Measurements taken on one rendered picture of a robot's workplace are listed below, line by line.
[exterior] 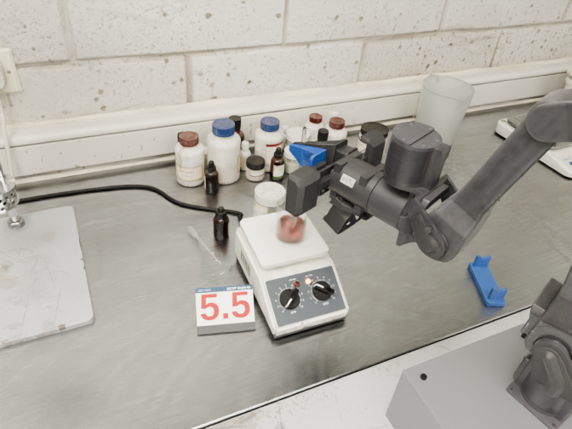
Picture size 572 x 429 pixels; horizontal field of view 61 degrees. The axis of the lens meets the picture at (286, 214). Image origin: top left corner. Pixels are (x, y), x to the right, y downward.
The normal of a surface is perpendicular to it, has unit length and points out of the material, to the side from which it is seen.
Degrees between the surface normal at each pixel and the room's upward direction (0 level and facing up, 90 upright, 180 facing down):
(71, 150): 90
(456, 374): 1
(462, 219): 62
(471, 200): 91
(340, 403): 0
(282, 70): 90
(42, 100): 90
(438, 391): 1
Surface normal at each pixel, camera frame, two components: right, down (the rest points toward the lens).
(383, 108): 0.41, 0.60
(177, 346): 0.08, -0.78
